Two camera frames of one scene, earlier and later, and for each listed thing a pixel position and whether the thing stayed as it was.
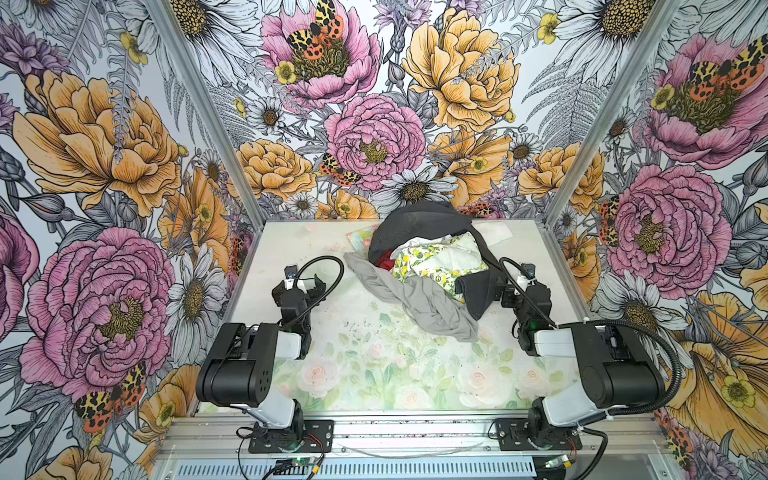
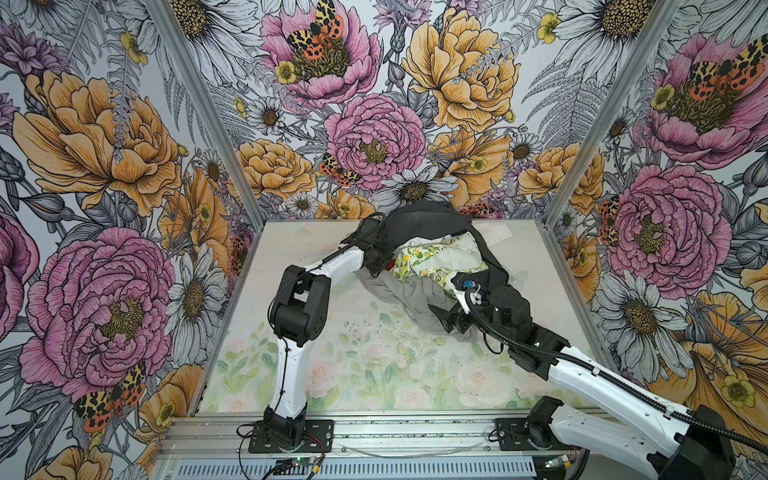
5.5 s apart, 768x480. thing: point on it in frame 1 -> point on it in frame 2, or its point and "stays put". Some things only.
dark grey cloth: (432, 220) stays put
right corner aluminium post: (653, 29) stays put
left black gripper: (315, 293) -> (389, 253)
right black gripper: (509, 293) -> (458, 312)
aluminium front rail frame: (223, 438) stays put
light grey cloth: (439, 312) stays put
